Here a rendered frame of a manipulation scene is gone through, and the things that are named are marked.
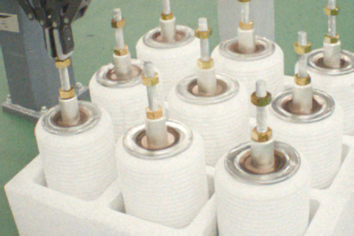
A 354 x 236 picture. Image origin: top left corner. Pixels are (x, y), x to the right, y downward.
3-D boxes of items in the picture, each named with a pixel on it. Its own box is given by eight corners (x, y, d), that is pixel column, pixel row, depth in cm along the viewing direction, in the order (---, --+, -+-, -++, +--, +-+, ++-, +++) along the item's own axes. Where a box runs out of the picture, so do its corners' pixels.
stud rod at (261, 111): (254, 151, 64) (253, 80, 60) (263, 147, 64) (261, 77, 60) (261, 155, 63) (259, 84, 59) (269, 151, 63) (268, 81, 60)
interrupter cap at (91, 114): (91, 99, 78) (90, 94, 78) (111, 126, 72) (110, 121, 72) (35, 115, 75) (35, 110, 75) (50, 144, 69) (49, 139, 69)
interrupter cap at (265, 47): (242, 35, 92) (242, 30, 92) (286, 47, 88) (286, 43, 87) (206, 54, 87) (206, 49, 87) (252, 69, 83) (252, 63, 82)
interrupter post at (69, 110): (77, 114, 75) (73, 88, 74) (84, 122, 73) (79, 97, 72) (59, 118, 74) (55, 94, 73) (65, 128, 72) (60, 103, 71)
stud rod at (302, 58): (307, 93, 73) (307, 31, 69) (305, 97, 72) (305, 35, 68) (299, 92, 73) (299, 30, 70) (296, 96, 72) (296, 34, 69)
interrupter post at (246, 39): (245, 45, 89) (244, 23, 87) (259, 50, 88) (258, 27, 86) (234, 51, 87) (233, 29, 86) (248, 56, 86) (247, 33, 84)
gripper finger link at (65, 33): (52, 12, 66) (59, 54, 69) (72, 13, 65) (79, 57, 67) (61, 6, 67) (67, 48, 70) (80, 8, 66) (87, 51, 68)
